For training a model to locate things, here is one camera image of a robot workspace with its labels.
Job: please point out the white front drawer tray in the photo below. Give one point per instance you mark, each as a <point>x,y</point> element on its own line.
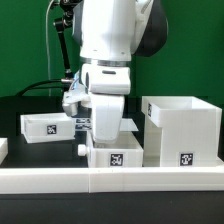
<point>125,152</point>

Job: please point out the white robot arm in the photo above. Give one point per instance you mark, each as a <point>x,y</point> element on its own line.
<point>110,33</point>

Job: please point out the white drawer tray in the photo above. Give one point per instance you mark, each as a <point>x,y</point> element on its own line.
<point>125,152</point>
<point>48,127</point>

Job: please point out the white barrier wall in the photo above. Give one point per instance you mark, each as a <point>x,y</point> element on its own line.
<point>3,149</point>
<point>97,180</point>

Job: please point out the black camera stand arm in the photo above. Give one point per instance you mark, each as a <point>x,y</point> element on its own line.
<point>72,13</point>

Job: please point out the white marker tag sheet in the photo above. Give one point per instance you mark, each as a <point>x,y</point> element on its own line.
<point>84,124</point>

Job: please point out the white drawer cabinet box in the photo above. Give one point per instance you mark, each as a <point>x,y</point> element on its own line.
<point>180,132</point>

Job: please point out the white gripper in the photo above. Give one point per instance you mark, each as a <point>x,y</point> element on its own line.
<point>107,112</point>

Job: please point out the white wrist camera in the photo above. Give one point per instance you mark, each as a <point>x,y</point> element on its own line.
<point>72,97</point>

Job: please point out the white front barrier wall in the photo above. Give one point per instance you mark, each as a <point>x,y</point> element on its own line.
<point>97,180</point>

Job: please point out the white left barrier wall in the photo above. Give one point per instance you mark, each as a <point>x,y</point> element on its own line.
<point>3,149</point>

